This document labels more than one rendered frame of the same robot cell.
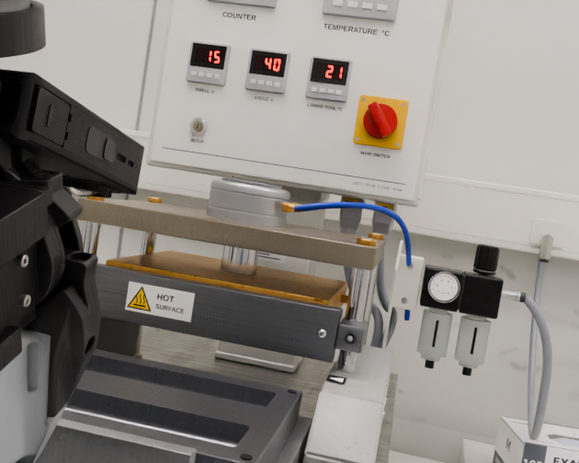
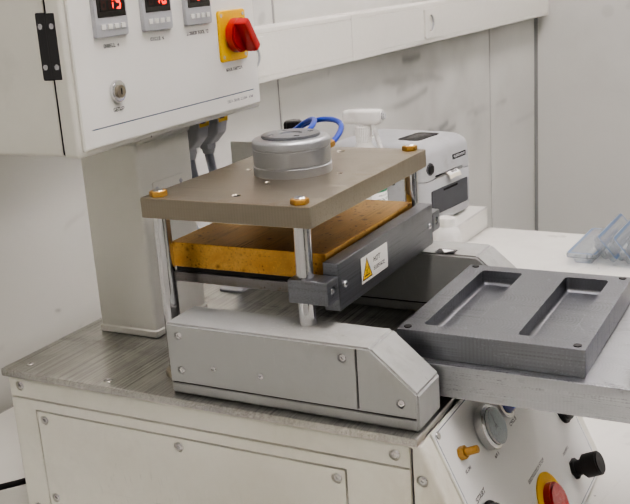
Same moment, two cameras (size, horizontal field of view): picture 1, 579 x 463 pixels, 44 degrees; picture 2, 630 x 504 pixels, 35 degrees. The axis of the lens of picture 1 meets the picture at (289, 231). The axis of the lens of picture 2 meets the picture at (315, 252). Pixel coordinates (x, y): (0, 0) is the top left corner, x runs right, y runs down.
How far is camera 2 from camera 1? 1.05 m
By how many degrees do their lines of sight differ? 71
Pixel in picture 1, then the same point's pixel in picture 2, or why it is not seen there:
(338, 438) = not seen: hidden behind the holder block
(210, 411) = (545, 285)
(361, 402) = (489, 250)
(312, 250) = (407, 168)
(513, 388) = not seen: hidden behind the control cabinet
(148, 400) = (538, 298)
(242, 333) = (405, 254)
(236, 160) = (153, 116)
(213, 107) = (123, 63)
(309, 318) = (424, 219)
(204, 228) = (369, 185)
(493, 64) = not seen: outside the picture
